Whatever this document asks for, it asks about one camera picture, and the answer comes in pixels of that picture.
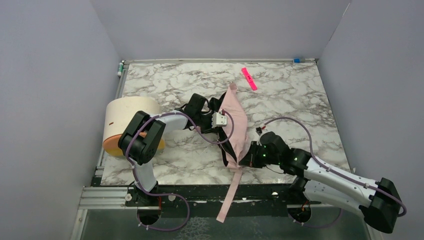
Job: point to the green white marker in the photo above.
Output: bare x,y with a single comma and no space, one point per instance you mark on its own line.
120,69

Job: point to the pink highlighter marker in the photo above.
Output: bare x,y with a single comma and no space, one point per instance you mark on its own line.
249,79

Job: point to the cream cylindrical umbrella bin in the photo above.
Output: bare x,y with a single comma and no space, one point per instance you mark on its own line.
118,115

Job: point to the pink folding umbrella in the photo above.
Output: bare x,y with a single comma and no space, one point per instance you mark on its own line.
233,150

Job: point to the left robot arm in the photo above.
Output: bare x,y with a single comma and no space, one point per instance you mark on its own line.
140,140

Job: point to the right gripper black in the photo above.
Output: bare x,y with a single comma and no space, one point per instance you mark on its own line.
253,156

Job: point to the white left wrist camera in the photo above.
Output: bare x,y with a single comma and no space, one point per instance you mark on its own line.
219,120

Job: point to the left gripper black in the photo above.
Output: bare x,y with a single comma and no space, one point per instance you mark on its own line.
214,108

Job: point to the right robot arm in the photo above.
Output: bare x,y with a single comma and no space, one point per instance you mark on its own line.
376,201

